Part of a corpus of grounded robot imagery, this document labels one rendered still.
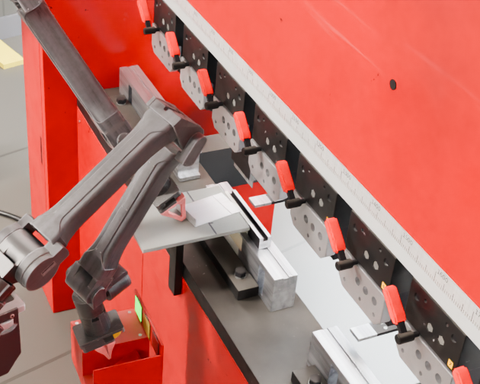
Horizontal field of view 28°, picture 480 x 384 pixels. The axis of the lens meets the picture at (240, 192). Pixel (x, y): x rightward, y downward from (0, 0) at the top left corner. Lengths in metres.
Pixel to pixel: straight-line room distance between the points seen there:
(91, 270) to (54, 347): 1.42
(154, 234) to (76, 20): 0.91
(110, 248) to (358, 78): 0.62
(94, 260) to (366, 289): 0.55
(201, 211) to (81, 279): 0.42
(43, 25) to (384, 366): 1.87
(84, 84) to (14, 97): 2.70
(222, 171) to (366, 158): 1.15
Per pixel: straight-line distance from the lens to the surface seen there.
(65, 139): 3.05
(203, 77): 2.18
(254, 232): 2.21
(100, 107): 2.06
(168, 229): 2.19
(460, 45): 1.40
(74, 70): 2.04
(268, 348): 2.10
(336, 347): 2.00
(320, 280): 3.68
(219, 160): 2.73
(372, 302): 1.73
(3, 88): 4.83
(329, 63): 1.72
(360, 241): 1.72
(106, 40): 2.93
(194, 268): 2.29
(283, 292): 2.17
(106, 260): 1.93
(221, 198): 2.30
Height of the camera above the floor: 2.33
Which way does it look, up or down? 35 degrees down
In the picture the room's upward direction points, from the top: 6 degrees clockwise
